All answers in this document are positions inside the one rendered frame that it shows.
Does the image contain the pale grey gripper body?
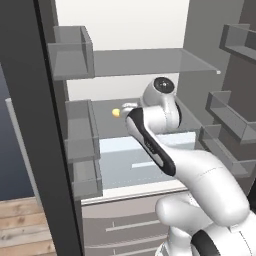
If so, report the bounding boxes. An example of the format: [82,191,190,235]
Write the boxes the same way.
[120,102,140,117]

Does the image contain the pale grey fridge door handle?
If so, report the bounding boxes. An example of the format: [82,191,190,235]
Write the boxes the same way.
[4,97,43,205]

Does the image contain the pale drawer handle bar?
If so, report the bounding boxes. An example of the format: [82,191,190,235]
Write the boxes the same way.
[105,219,162,233]

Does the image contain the glass fridge shelf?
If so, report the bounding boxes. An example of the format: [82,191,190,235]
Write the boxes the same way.
[92,47,222,78]
[91,97,203,140]

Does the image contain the dark grey fridge door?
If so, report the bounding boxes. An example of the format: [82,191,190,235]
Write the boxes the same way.
[0,0,84,256]
[218,0,256,204]

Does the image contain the clear crisper drawer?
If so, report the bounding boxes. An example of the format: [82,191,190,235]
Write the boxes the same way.
[99,131,198,192]

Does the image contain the grey fridge body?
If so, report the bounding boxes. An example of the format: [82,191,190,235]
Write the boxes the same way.
[46,0,246,256]

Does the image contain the clear grey door bin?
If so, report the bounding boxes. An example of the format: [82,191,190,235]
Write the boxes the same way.
[198,123,256,178]
[47,25,96,82]
[64,98,102,165]
[70,159,104,202]
[218,23,256,64]
[205,90,256,146]

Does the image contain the grey freezer drawer front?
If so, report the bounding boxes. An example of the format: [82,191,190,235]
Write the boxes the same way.
[80,190,192,256]

